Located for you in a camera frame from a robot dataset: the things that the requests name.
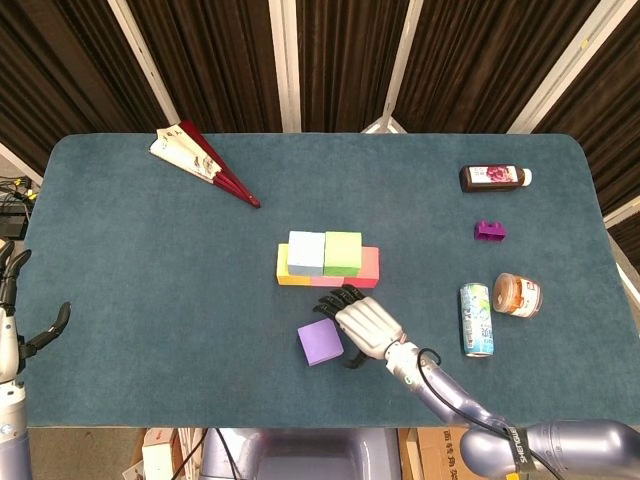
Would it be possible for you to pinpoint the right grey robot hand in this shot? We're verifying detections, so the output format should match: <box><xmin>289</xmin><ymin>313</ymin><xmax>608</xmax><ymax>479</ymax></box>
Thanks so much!
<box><xmin>312</xmin><ymin>283</ymin><xmax>406</xmax><ymax>370</ymax></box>

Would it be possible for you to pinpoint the red and white folding fan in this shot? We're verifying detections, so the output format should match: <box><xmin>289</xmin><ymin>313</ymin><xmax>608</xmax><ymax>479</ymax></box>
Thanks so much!
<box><xmin>148</xmin><ymin>119</ymin><xmax>262</xmax><ymax>209</ymax></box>

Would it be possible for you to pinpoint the white green drink can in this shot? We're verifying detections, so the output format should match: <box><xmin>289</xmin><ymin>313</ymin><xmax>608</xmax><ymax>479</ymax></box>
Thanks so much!
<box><xmin>459</xmin><ymin>282</ymin><xmax>496</xmax><ymax>359</ymax></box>

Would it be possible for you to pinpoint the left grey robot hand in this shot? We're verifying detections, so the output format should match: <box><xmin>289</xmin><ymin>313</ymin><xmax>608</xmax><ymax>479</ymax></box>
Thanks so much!
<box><xmin>0</xmin><ymin>239</ymin><xmax>72</xmax><ymax>384</ymax></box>

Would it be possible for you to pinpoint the brown cardboard box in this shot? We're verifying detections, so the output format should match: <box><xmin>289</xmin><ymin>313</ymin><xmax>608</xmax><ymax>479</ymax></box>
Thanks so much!
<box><xmin>417</xmin><ymin>427</ymin><xmax>491</xmax><ymax>480</ymax></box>

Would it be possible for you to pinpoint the brown bottle with white cap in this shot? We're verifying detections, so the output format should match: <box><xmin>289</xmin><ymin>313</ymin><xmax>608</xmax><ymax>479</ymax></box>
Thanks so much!
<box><xmin>458</xmin><ymin>164</ymin><xmax>534</xmax><ymax>194</ymax></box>

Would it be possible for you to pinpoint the green foam cube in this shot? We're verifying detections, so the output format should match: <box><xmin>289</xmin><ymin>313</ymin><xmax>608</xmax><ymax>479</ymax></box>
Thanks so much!
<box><xmin>322</xmin><ymin>230</ymin><xmax>364</xmax><ymax>278</ymax></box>

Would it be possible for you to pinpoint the clear jar with orange contents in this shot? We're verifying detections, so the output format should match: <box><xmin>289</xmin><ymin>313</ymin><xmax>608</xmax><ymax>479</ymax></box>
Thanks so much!
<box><xmin>492</xmin><ymin>272</ymin><xmax>544</xmax><ymax>318</ymax></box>

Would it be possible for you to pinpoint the dark brown curtain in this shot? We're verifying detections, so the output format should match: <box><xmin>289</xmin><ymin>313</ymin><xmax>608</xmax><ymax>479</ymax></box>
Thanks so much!
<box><xmin>0</xmin><ymin>0</ymin><xmax>640</xmax><ymax>251</ymax></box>

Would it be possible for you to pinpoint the floor cable bundle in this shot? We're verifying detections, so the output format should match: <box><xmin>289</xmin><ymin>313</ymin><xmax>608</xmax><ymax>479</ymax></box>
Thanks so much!
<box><xmin>0</xmin><ymin>174</ymin><xmax>40</xmax><ymax>204</ymax></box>

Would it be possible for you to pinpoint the white cardboard box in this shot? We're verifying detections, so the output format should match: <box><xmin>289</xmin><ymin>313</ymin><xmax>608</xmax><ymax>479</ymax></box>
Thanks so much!
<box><xmin>141</xmin><ymin>428</ymin><xmax>182</xmax><ymax>480</ymax></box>

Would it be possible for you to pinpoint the grey robot torso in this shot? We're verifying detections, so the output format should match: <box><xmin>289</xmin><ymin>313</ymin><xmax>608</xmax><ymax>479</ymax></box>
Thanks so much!
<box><xmin>199</xmin><ymin>427</ymin><xmax>404</xmax><ymax>480</ymax></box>

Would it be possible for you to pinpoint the light wooden plank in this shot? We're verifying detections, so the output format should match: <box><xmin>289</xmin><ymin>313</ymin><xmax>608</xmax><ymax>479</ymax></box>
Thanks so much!
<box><xmin>403</xmin><ymin>428</ymin><xmax>426</xmax><ymax>480</ymax></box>

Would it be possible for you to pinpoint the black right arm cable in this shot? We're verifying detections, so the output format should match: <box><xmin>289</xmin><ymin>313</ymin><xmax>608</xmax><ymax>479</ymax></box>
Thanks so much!
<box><xmin>417</xmin><ymin>347</ymin><xmax>561</xmax><ymax>480</ymax></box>

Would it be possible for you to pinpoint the purple foam cube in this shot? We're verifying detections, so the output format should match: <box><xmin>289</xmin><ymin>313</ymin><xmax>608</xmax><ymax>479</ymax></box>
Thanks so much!
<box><xmin>296</xmin><ymin>318</ymin><xmax>345</xmax><ymax>368</ymax></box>

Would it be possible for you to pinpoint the white frame post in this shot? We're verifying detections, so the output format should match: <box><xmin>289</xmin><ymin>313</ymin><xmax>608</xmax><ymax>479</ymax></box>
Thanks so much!
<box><xmin>359</xmin><ymin>0</ymin><xmax>437</xmax><ymax>135</ymax></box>
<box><xmin>507</xmin><ymin>0</ymin><xmax>626</xmax><ymax>135</ymax></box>
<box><xmin>268</xmin><ymin>0</ymin><xmax>303</xmax><ymax>134</ymax></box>
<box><xmin>107</xmin><ymin>0</ymin><xmax>182</xmax><ymax>132</ymax></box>

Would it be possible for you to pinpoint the purple plastic block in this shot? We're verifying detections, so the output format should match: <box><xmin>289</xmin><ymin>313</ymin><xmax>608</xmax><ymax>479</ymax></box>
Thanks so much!
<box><xmin>473</xmin><ymin>219</ymin><xmax>508</xmax><ymax>244</ymax></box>

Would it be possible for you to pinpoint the yellow foam cube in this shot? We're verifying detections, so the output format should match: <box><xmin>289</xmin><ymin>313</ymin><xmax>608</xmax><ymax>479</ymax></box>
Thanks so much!
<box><xmin>276</xmin><ymin>243</ymin><xmax>314</xmax><ymax>287</ymax></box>

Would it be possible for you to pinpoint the black floor box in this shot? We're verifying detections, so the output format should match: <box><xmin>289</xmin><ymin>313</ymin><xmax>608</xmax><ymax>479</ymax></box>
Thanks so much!
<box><xmin>0</xmin><ymin>213</ymin><xmax>29</xmax><ymax>239</ymax></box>

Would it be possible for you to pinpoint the red foam cube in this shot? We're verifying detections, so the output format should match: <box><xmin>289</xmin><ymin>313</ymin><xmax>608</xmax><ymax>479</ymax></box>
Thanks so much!
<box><xmin>342</xmin><ymin>245</ymin><xmax>381</xmax><ymax>290</ymax></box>

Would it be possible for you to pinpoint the black velcro strap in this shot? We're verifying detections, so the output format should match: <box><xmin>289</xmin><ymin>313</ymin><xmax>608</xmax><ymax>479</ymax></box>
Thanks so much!
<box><xmin>505</xmin><ymin>424</ymin><xmax>534</xmax><ymax>474</ymax></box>

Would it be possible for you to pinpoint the light blue foam cube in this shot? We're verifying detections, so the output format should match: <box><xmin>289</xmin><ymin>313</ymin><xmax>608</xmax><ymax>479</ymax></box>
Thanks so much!
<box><xmin>286</xmin><ymin>230</ymin><xmax>328</xmax><ymax>277</ymax></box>

